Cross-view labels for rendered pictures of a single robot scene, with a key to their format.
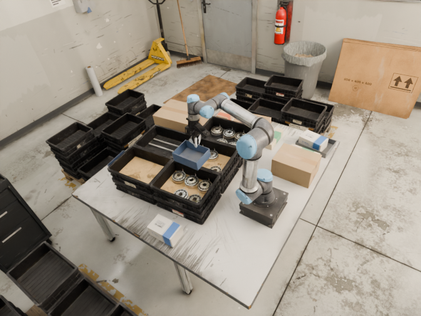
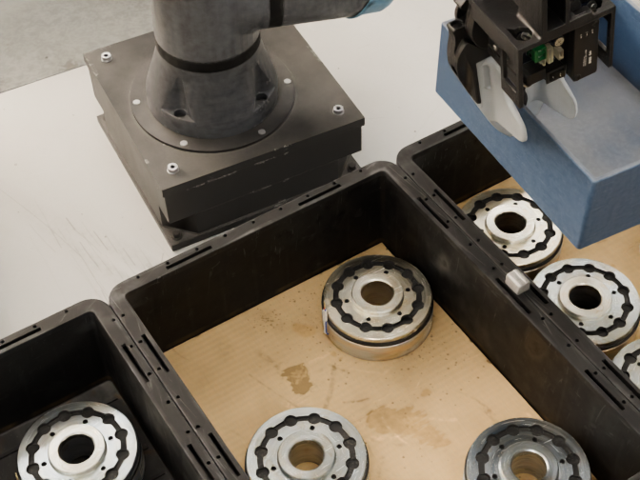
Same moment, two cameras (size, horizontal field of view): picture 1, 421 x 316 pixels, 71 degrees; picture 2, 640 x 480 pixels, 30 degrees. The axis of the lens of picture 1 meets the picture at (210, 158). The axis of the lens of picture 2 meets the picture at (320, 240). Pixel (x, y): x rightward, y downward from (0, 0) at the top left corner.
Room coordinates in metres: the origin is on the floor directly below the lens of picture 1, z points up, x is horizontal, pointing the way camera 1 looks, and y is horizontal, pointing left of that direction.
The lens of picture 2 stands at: (2.17, 0.23, 1.72)
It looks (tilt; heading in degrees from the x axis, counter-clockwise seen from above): 48 degrees down; 206
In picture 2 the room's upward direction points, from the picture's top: 2 degrees counter-clockwise
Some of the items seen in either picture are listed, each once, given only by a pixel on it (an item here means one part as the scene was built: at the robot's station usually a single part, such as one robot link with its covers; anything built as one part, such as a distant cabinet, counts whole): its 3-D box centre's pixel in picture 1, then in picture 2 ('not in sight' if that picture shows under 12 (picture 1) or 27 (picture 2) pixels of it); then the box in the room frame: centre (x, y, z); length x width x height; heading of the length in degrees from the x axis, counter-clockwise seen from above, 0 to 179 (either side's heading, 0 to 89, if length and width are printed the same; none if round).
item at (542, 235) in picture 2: (204, 185); (510, 227); (1.39, 0.06, 0.86); 0.10 x 0.10 x 0.01
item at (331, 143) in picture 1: (315, 143); not in sight; (1.85, -0.90, 0.73); 0.27 x 0.20 x 0.05; 45
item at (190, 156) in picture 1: (191, 154); (588, 101); (1.46, 0.12, 1.10); 0.20 x 0.15 x 0.07; 52
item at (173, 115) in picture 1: (181, 120); not in sight; (2.31, 0.24, 0.80); 0.40 x 0.30 x 0.20; 57
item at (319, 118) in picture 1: (301, 125); not in sight; (2.57, -1.04, 0.37); 0.40 x 0.30 x 0.45; 51
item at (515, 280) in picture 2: not in sight; (517, 281); (1.52, 0.10, 0.94); 0.02 x 0.01 x 0.01; 57
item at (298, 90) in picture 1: (282, 99); not in sight; (3.14, -0.98, 0.37); 0.42 x 0.34 x 0.46; 51
